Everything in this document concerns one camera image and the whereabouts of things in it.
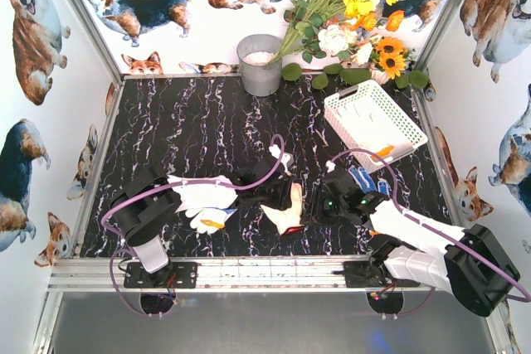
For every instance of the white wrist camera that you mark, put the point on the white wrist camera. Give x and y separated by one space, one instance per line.
286 159
330 166

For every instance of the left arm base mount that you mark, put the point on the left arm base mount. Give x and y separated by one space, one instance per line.
180 275

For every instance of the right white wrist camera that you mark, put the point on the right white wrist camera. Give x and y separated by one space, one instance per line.
330 166

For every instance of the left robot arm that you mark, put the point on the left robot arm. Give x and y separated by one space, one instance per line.
152 200

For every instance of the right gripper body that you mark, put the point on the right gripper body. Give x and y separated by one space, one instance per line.
314 203

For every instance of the white plastic storage basket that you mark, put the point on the white plastic storage basket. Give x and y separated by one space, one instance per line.
400 130

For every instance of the aluminium front rail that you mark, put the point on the aluminium front rail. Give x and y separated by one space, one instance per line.
231 275

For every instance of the grey metal bucket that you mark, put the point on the grey metal bucket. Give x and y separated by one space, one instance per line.
259 67

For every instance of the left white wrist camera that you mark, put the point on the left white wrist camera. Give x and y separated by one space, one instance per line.
286 159

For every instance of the artificial flower bouquet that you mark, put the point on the artificial flower bouquet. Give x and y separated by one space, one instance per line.
359 34

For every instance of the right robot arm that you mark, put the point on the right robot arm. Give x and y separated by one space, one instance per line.
470 264

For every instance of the blue dotted glove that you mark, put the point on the blue dotted glove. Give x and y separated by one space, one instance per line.
208 220
367 183

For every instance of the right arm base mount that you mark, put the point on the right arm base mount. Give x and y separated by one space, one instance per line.
363 274

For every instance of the cream rubber glove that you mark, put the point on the cream rubber glove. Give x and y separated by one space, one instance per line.
292 230
292 215

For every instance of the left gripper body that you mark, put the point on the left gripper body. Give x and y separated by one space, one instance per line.
288 192

